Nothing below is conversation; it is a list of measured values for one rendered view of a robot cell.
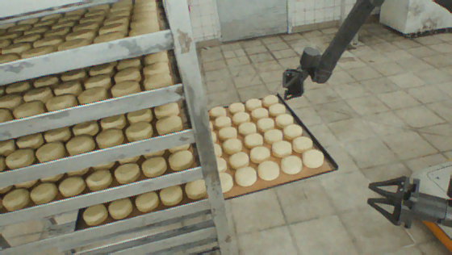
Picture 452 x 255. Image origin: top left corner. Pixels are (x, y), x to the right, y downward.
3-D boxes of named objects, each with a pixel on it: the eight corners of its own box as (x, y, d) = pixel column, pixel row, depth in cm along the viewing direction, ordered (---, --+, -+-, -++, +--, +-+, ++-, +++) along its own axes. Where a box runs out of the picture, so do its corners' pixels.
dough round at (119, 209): (113, 204, 71) (110, 198, 70) (135, 201, 71) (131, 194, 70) (108, 221, 67) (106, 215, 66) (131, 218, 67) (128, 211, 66)
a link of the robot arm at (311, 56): (325, 84, 124) (320, 70, 130) (336, 60, 115) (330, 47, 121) (297, 81, 122) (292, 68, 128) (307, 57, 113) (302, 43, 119)
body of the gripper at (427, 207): (400, 227, 67) (437, 238, 63) (407, 198, 61) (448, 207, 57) (405, 206, 71) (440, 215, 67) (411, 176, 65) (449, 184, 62)
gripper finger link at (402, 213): (363, 217, 71) (407, 229, 66) (365, 197, 67) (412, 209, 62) (370, 196, 75) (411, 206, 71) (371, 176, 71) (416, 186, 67)
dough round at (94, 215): (113, 211, 69) (110, 206, 68) (97, 228, 65) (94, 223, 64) (97, 206, 71) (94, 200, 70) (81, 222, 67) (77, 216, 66)
